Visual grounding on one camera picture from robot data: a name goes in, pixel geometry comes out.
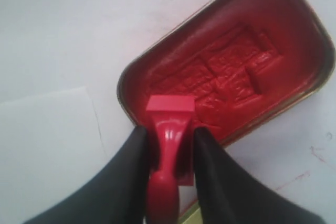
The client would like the gold tin lid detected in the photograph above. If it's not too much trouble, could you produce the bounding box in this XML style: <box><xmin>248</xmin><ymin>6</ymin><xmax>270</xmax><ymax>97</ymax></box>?
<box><xmin>178</xmin><ymin>199</ymin><xmax>203</xmax><ymax>224</ymax></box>

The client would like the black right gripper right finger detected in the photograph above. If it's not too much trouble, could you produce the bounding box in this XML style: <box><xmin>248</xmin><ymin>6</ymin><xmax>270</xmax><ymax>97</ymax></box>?
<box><xmin>193</xmin><ymin>127</ymin><xmax>324</xmax><ymax>224</ymax></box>

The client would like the red ink pad tin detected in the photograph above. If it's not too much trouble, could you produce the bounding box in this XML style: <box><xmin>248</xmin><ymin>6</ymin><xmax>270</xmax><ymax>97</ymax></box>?
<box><xmin>117</xmin><ymin>0</ymin><xmax>335</xmax><ymax>145</ymax></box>

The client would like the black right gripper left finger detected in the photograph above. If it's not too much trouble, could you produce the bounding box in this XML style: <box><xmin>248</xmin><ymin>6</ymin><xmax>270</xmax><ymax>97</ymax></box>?
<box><xmin>28</xmin><ymin>126</ymin><xmax>150</xmax><ymax>223</ymax></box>

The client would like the red plastic stamp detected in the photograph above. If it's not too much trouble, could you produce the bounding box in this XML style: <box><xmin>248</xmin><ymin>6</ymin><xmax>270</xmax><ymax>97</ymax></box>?
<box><xmin>145</xmin><ymin>95</ymin><xmax>195</xmax><ymax>223</ymax></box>

